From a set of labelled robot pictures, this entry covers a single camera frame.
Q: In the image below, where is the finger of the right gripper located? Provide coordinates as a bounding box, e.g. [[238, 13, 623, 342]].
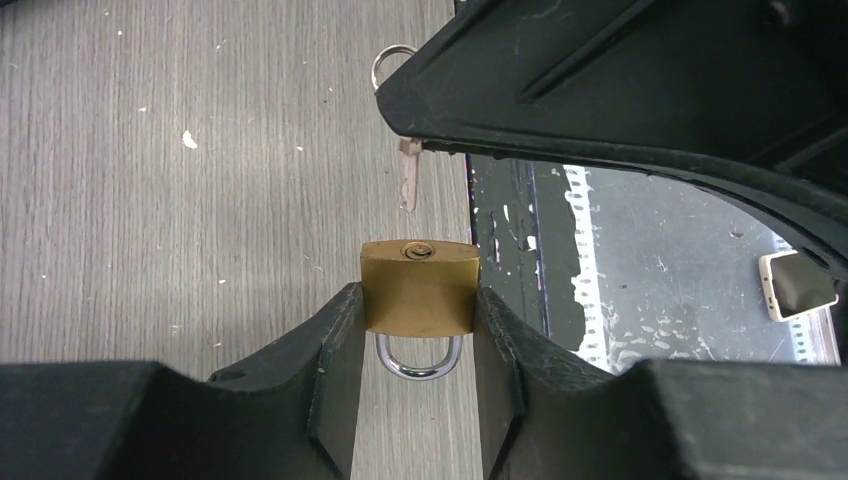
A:
[[376, 1, 847, 279]]

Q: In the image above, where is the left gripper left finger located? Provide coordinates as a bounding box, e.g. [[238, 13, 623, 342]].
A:
[[209, 283, 365, 479]]

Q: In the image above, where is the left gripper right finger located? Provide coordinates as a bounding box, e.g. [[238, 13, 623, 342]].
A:
[[473, 288, 613, 479]]

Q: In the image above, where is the small brass padlock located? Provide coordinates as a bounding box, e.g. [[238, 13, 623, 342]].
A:
[[360, 239, 481, 381]]

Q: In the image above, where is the small silver key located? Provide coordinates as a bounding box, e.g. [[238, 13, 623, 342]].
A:
[[370, 43, 425, 213]]

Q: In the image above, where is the white smartphone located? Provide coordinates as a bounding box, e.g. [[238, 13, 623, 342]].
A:
[[758, 250, 839, 323]]

